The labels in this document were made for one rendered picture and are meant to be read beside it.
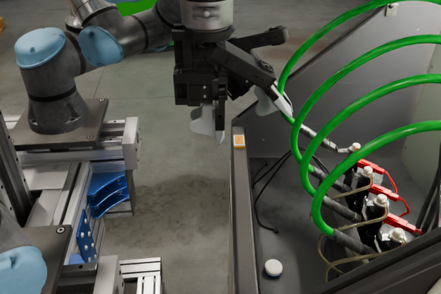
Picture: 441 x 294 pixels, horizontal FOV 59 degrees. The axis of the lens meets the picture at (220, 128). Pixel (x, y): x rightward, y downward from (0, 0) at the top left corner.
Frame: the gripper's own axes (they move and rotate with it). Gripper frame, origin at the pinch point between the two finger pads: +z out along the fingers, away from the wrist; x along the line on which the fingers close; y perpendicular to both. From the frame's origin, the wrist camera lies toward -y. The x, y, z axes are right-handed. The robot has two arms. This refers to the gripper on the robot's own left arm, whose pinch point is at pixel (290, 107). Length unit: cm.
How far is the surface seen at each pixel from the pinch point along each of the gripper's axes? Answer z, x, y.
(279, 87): -4.9, 1.6, -1.3
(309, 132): 7.1, -2.0, 0.6
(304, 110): 0.0, 8.6, -3.6
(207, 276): 57, -67, 95
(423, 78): 4.6, 15.5, -21.2
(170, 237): 38, -86, 110
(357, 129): 26.7, -41.2, -2.9
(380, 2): -6.2, 2.1, -23.9
